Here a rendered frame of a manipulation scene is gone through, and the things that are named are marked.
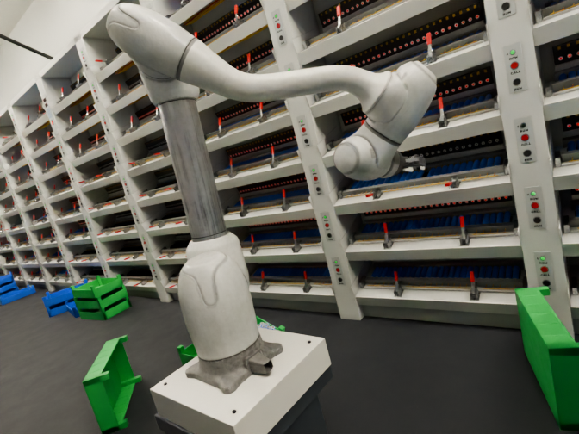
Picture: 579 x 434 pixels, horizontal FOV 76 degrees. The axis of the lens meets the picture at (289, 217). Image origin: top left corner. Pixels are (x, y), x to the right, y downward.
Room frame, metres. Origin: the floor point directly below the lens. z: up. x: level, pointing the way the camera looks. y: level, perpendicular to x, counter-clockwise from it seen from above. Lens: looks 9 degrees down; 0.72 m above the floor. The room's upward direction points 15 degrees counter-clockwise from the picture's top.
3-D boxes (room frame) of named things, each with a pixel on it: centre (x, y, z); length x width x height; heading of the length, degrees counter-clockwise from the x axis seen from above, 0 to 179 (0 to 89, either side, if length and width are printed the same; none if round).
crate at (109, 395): (1.25, 0.76, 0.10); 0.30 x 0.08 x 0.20; 11
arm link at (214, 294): (0.85, 0.22, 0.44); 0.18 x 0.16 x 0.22; 6
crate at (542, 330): (0.82, -0.55, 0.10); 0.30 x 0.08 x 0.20; 158
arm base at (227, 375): (0.82, 0.20, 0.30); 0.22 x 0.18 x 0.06; 46
